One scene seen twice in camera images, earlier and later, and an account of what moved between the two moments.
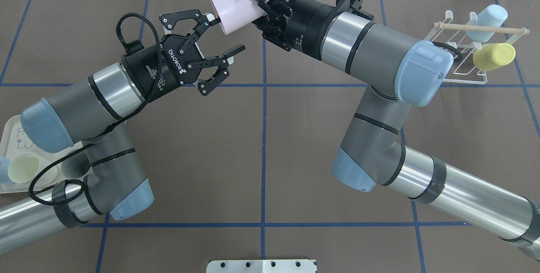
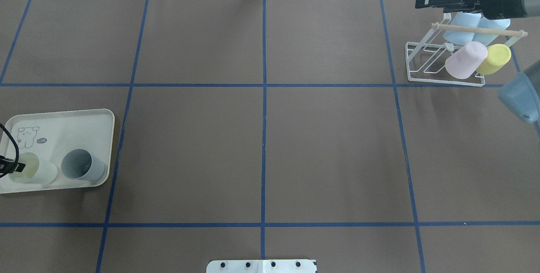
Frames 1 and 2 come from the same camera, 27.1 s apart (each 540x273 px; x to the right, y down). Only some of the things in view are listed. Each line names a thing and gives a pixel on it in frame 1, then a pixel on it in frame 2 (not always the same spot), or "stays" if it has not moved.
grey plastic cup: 76,166 stays
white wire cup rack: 471,47 stays
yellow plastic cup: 493,55 stays
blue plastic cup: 4,163 → 463,18
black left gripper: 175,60 → 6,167
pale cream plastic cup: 26,167 stays
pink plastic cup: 237,9 → 463,63
